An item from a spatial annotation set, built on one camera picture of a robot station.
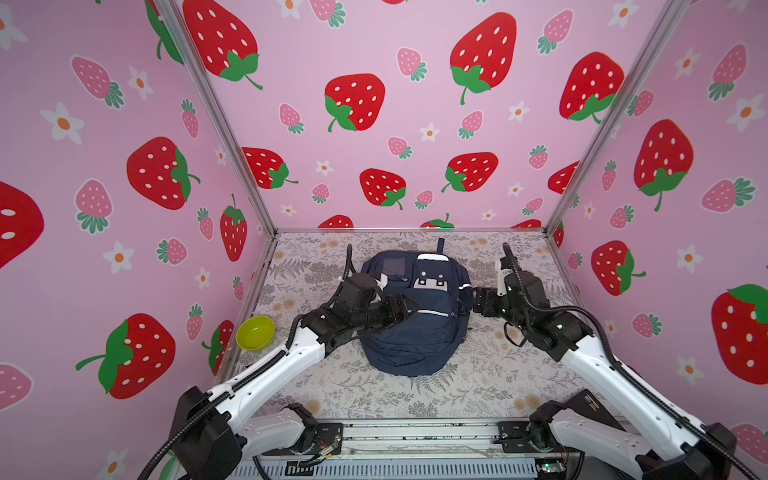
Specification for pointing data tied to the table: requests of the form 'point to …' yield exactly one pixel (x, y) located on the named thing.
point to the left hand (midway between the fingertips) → (413, 311)
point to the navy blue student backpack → (440, 287)
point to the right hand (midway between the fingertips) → (480, 290)
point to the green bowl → (255, 332)
